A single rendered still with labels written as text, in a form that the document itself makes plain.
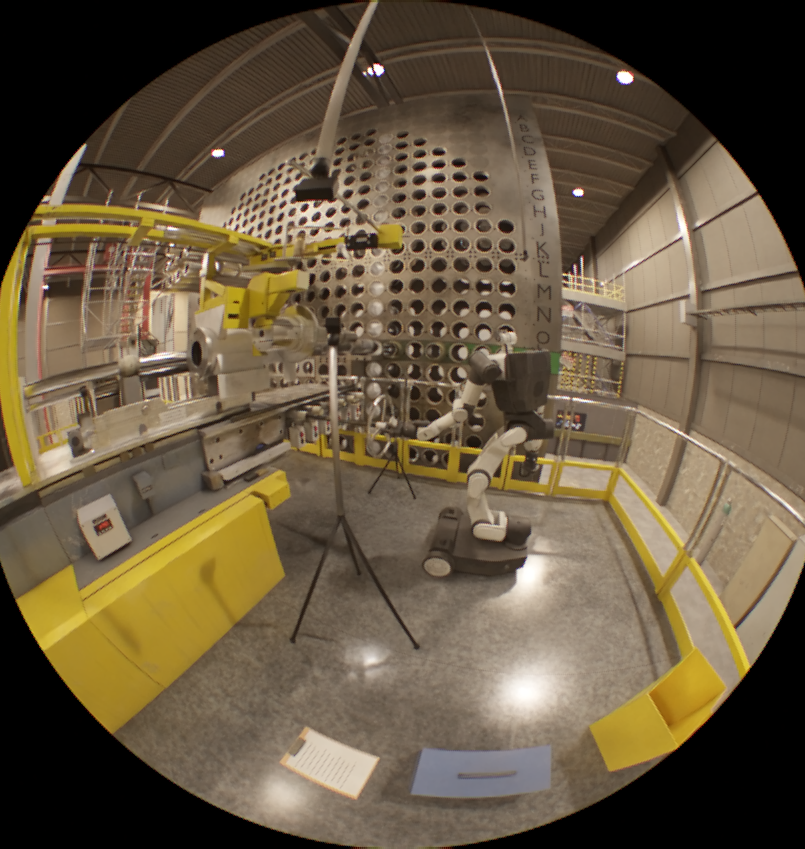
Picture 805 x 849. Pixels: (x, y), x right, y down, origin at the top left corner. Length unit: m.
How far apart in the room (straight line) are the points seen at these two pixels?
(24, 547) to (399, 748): 1.73
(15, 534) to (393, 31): 9.24
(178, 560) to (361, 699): 0.96
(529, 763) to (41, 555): 2.01
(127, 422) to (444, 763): 1.87
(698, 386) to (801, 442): 3.82
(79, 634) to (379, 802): 1.19
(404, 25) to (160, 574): 9.24
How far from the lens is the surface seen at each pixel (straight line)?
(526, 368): 1.27
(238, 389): 1.65
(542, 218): 3.85
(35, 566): 1.65
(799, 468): 6.64
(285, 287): 1.52
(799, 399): 6.78
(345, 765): 1.33
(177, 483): 1.62
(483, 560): 1.69
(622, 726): 1.40
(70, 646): 1.38
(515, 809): 1.43
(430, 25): 8.60
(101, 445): 1.51
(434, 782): 1.15
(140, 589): 1.27
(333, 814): 1.37
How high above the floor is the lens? 1.33
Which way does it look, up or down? 16 degrees down
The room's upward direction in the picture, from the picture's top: 2 degrees clockwise
